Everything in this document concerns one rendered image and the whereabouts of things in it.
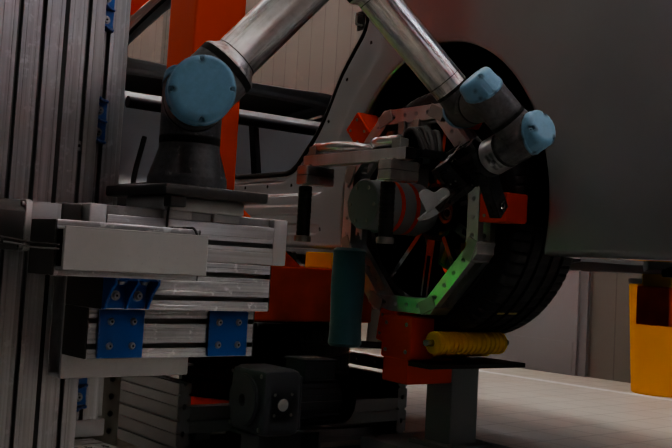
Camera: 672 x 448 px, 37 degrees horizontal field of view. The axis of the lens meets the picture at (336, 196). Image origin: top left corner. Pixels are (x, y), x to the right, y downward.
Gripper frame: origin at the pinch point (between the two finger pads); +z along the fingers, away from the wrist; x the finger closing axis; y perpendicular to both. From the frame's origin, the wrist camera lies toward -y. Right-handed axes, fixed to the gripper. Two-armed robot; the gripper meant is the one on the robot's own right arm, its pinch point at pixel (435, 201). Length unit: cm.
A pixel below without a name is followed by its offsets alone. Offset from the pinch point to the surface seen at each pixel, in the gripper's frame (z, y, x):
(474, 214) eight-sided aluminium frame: 15.3, -14.0, -21.6
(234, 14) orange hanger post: 60, 63, -48
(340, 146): 38.8, 18.2, -25.4
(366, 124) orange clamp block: 49, 16, -47
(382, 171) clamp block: 19.8, 9.3, -12.8
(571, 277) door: 329, -210, -370
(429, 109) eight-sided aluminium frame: 22.8, 9.8, -42.5
